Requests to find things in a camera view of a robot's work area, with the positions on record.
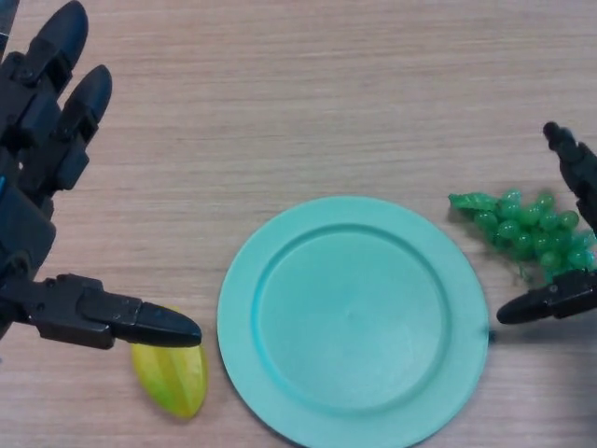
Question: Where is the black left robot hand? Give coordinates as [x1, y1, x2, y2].
[0, 0, 202, 351]

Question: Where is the yellow green starfruit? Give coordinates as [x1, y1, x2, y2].
[131, 305, 209, 420]

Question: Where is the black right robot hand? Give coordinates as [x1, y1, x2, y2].
[496, 121, 597, 326]

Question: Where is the green grapes bunch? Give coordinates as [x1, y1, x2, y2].
[448, 188, 597, 286]

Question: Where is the teal round plate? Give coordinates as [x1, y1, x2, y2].
[216, 195, 490, 433]

